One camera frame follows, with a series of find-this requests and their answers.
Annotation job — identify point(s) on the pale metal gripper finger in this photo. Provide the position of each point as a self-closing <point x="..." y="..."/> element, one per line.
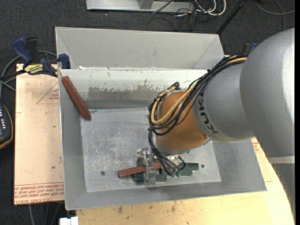
<point x="147" y="176"/>
<point x="153" y="176"/>

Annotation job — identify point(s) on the dark green flat block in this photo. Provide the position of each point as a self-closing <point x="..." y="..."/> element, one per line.
<point x="161" y="178"/>
<point x="191" y="167"/>

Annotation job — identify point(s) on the red-brown flat block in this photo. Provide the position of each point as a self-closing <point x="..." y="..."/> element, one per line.
<point x="131" y="170"/>
<point x="76" y="97"/>

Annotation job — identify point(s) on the grey metal bin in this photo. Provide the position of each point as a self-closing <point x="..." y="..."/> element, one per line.
<point x="112" y="139"/>

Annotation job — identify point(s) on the brown cardboard board, red print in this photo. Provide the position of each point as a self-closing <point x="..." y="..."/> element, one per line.
<point x="37" y="135"/>

